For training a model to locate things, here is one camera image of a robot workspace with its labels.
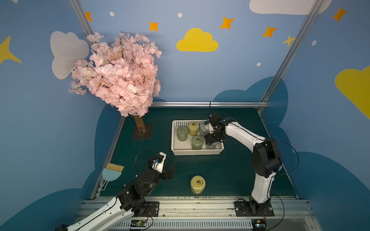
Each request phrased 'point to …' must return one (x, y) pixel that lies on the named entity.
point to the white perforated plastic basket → (184, 147)
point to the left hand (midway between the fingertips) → (167, 157)
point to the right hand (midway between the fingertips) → (213, 138)
